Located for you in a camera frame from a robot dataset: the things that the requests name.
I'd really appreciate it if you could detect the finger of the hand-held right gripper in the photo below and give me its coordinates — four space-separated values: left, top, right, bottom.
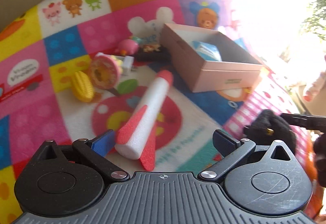
280 112 326 131

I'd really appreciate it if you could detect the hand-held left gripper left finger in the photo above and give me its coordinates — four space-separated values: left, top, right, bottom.
33 129 130 184

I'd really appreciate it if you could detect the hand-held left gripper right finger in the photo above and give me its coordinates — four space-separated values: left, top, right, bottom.
200 130 296 184

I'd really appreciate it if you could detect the small white red-capped bottle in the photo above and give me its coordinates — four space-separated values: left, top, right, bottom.
303 71 326 102

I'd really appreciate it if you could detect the black plush toy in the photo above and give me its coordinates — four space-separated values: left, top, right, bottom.
243 109 298 154

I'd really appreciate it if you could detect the white pink foam rocket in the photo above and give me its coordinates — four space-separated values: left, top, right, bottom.
115 70 174 171

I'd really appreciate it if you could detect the pink cardboard box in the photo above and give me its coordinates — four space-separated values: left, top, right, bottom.
160 23 263 93

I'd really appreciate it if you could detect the blue white wet wipes packet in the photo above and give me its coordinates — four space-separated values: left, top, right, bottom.
191 40 221 62

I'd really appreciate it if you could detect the yellow corn toy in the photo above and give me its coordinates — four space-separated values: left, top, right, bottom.
71 71 95 103

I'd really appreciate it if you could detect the pink donut toy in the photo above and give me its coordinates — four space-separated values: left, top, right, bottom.
89 53 120 90

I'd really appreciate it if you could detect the pink round toy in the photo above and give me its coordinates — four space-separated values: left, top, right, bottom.
114 39 140 56

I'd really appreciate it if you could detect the black flat object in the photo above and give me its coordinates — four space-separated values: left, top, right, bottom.
135 51 172 63

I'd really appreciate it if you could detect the small colourful toy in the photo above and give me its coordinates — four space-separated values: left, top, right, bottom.
141 43 161 53

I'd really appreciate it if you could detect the colourful cartoon play mat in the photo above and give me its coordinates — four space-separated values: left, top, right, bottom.
0 0 326 224

